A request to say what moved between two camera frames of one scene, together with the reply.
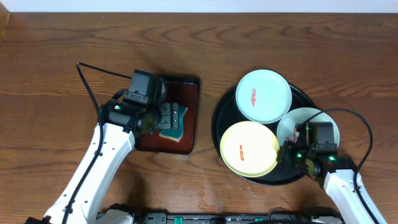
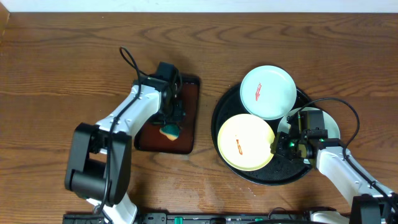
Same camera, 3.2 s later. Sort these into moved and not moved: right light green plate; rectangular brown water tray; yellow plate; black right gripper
Moved: yellow plate; black right gripper
Not moved: rectangular brown water tray; right light green plate
